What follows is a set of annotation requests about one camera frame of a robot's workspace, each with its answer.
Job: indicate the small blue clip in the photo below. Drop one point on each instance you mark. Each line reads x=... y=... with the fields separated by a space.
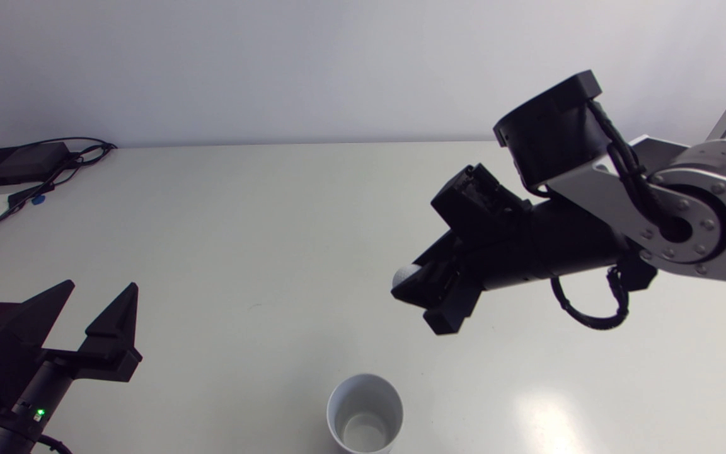
x=38 y=200

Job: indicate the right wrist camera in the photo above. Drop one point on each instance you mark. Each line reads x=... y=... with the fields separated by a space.
x=479 y=202

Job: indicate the black power brick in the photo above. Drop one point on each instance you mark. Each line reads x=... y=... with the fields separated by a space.
x=13 y=164

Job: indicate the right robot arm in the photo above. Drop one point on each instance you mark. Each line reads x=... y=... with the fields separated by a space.
x=697 y=208

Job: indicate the white golf ball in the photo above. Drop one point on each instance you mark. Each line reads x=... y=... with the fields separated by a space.
x=404 y=275

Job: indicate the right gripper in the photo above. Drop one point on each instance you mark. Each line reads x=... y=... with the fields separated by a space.
x=501 y=258

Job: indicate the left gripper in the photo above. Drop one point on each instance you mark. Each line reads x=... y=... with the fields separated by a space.
x=45 y=388

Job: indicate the white mug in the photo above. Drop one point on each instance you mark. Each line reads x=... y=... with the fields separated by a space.
x=365 y=413

